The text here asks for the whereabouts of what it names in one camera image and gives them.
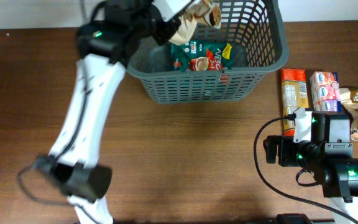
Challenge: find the beige cookie bag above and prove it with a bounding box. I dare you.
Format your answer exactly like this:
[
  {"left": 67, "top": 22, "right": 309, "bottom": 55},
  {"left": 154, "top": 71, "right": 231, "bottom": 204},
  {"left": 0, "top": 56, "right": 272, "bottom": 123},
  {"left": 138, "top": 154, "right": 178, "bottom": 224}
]
[{"left": 169, "top": 0, "right": 222, "bottom": 45}]

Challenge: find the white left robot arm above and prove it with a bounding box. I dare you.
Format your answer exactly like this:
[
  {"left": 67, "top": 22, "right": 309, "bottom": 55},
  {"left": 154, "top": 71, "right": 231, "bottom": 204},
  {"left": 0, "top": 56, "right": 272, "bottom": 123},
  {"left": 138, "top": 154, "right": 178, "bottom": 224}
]
[{"left": 17, "top": 0, "right": 190, "bottom": 223}]

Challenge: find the orange pasta packet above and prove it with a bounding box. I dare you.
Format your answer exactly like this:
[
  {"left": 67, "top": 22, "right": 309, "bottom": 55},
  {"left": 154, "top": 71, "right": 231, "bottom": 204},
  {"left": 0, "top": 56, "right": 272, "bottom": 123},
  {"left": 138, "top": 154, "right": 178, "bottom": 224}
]
[{"left": 280, "top": 68, "right": 310, "bottom": 137}]

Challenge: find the pink white tissue pack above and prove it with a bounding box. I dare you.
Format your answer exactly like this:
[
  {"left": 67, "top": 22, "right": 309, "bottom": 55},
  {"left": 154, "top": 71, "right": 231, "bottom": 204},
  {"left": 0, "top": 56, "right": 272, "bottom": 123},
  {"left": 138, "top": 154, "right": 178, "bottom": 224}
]
[{"left": 310, "top": 72, "right": 342, "bottom": 112}]

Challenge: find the grey plastic lattice basket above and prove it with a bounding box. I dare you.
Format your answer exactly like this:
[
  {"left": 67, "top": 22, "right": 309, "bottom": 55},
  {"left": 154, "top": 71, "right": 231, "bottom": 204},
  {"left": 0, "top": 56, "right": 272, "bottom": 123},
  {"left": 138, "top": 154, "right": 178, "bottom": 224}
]
[{"left": 127, "top": 0, "right": 289, "bottom": 104}]

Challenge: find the green Nescafe coffee bag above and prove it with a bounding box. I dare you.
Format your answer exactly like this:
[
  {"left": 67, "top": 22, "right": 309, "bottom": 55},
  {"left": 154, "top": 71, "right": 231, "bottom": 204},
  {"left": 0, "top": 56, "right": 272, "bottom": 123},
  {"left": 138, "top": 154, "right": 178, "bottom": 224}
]
[{"left": 171, "top": 40, "right": 234, "bottom": 72}]

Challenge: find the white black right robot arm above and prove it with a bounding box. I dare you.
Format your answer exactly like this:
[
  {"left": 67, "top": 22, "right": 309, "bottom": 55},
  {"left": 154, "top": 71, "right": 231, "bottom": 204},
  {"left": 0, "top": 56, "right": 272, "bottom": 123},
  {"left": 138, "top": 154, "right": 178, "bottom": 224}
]
[{"left": 263, "top": 108, "right": 358, "bottom": 223}]

